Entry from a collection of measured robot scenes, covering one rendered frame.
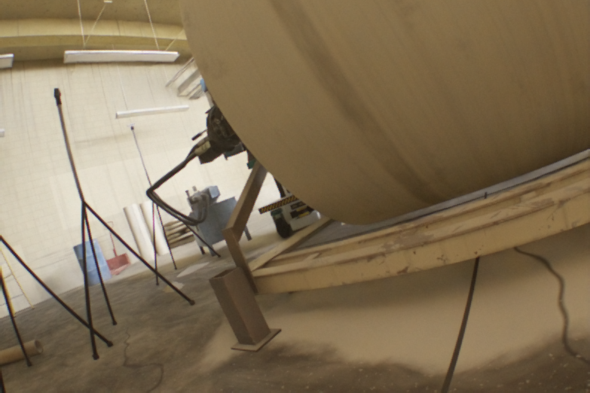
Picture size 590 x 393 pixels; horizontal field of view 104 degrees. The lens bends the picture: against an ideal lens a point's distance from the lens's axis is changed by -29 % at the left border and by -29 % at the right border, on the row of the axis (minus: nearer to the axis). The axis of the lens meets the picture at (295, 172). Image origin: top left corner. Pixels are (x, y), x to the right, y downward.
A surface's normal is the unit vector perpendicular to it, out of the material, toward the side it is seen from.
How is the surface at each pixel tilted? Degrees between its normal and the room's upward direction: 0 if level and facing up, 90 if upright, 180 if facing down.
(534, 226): 90
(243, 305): 90
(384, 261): 90
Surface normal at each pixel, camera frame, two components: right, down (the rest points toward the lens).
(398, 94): -0.31, 0.62
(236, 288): 0.74, -0.32
